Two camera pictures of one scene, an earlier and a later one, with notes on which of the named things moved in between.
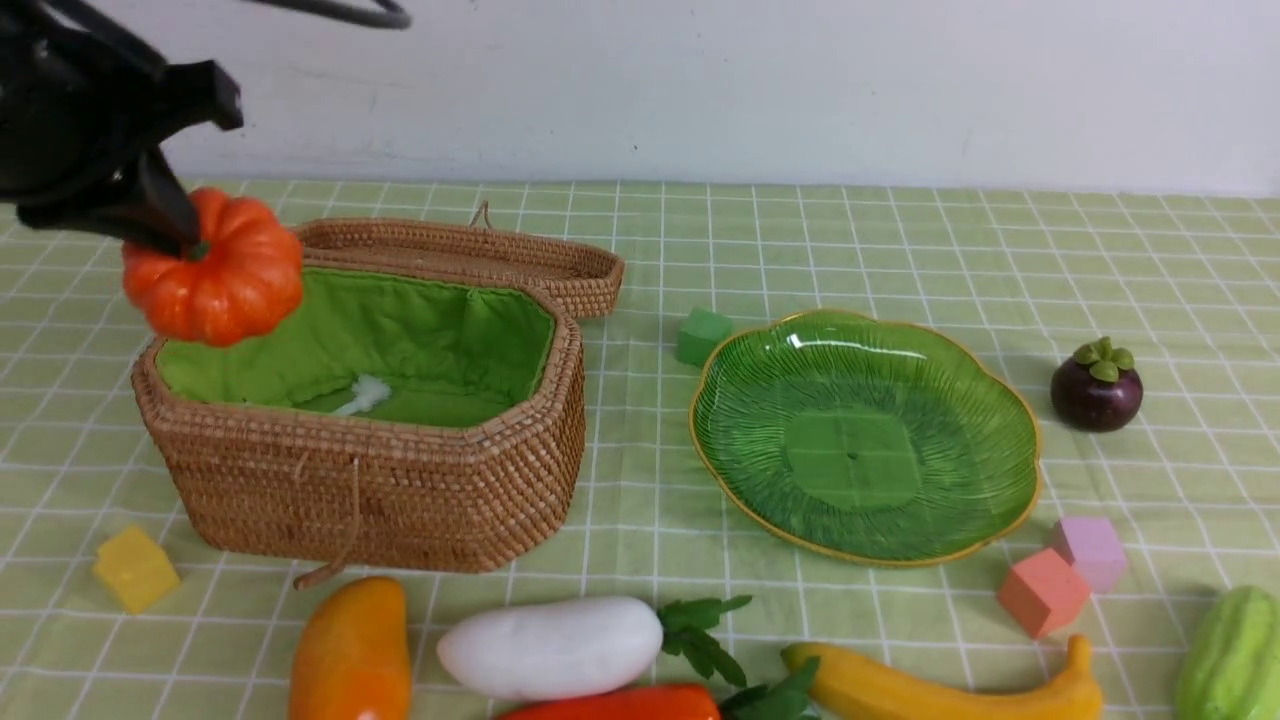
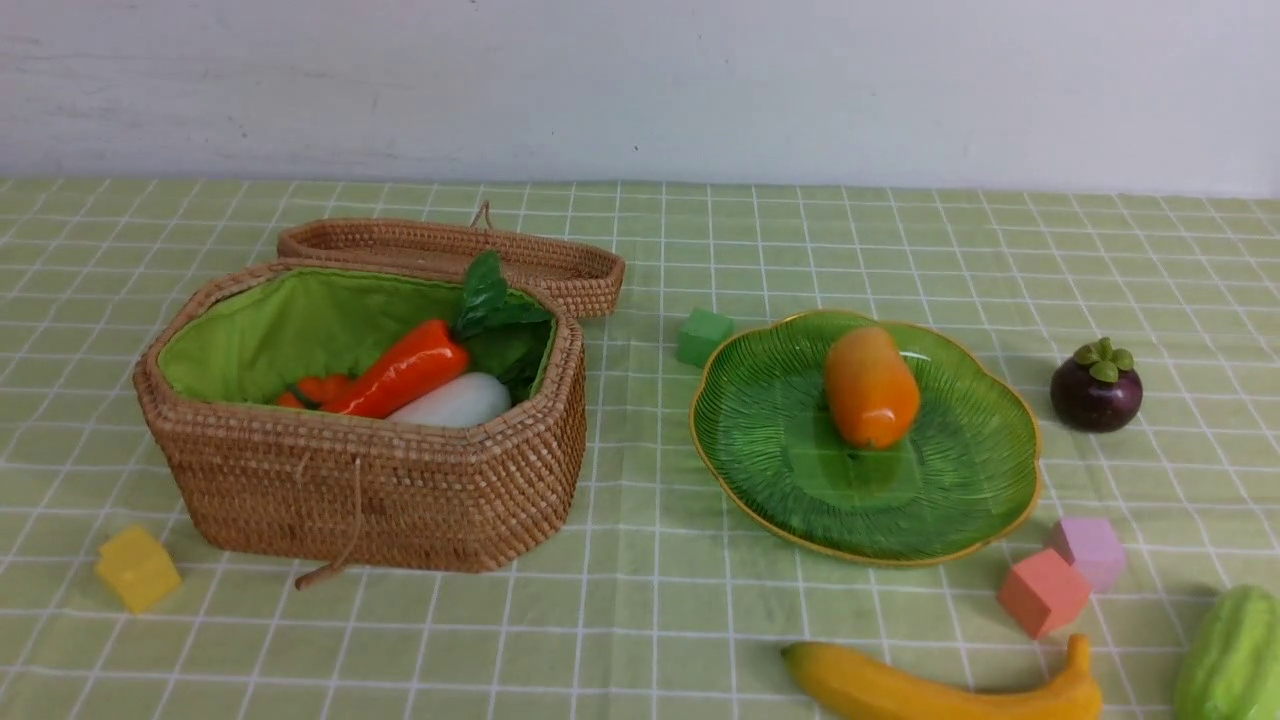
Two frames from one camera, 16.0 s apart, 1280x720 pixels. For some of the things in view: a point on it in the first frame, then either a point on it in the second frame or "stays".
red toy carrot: [765, 700] → [495, 332]
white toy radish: [567, 645] → [466, 400]
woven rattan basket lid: [478, 251] stays
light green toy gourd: [1232, 668] stays
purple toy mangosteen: [1097, 388] stays
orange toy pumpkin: [243, 280] → [319, 394]
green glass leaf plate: [863, 441] stays
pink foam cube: [1045, 593] stays
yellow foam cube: [135, 568] stays
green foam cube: [702, 331] stays
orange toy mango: [352, 659] → [874, 393]
